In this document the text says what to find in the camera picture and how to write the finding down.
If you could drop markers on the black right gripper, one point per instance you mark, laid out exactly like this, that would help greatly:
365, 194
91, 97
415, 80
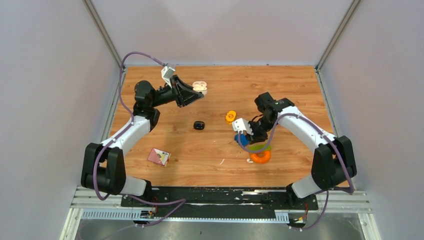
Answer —
256, 137

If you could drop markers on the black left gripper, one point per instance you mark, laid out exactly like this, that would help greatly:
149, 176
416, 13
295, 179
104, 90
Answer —
184, 93

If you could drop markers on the white earbud charging case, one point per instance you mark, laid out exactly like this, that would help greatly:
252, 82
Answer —
200, 87

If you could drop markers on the glossy black earbud charging case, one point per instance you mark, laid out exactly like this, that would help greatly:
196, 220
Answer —
199, 125

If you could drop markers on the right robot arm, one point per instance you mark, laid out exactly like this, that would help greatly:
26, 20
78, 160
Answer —
333, 164

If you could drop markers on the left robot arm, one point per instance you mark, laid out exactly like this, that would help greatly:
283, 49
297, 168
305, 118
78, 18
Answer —
103, 164

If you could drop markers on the blue toy building block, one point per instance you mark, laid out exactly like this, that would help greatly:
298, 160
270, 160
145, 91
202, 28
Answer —
241, 139

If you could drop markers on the green toy building plate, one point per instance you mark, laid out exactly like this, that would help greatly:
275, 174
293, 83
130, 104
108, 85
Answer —
262, 147

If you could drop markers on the yellow toy sign block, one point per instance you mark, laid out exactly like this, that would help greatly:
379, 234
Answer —
230, 117

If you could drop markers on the pink patterned card box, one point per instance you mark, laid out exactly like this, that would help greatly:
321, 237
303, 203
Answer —
159, 157

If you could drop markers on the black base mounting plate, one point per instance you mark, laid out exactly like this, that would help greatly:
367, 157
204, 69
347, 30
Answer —
219, 212

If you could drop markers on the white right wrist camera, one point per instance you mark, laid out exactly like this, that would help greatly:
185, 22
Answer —
242, 125

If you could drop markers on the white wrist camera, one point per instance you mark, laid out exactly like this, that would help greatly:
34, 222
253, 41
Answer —
242, 125
167, 72

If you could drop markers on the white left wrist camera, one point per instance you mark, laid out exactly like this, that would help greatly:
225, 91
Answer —
167, 72

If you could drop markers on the aluminium frame rail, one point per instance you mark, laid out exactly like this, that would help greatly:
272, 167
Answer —
266, 198

